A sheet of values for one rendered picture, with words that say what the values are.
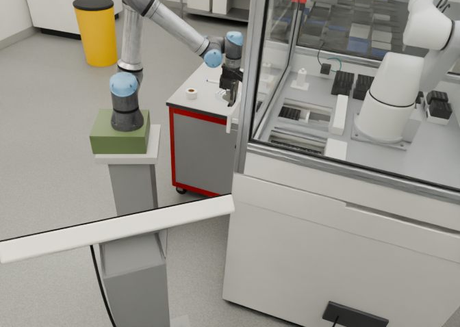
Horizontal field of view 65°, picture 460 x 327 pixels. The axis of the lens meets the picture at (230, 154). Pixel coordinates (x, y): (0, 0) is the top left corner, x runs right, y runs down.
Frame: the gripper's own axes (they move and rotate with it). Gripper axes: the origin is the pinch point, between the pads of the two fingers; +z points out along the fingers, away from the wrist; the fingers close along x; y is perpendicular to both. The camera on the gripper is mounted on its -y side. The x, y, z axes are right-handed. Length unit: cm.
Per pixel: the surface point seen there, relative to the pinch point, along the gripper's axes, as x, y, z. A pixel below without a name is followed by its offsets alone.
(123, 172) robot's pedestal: 41, 41, 27
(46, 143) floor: -27, 160, 91
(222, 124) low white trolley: -11.3, 8.3, 22.3
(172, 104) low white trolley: -10.0, 38.7, 15.6
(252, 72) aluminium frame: 55, -20, -45
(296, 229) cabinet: 55, -45, 17
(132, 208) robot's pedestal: 40, 40, 53
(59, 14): -215, 286, 61
